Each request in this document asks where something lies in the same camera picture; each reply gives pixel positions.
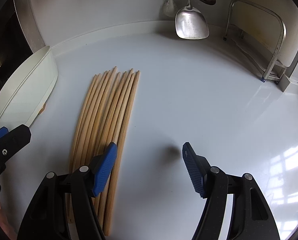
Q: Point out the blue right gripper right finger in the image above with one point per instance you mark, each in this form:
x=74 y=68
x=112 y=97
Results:
x=197 y=167

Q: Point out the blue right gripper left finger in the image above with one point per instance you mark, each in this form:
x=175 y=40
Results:
x=104 y=167

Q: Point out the person's left hand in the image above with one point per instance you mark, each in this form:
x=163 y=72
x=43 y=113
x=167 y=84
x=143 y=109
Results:
x=6 y=227

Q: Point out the white round bowl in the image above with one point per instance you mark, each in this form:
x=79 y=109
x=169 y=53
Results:
x=26 y=91

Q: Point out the black induction cooktop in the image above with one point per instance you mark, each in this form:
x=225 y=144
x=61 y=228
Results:
x=9 y=34

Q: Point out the steel cutting board rack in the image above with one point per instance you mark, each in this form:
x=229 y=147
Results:
x=267 y=63

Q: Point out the steel spatula turner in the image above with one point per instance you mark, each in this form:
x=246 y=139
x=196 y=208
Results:
x=190 y=23

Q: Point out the white dish brush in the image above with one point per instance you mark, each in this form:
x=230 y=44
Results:
x=169 y=8

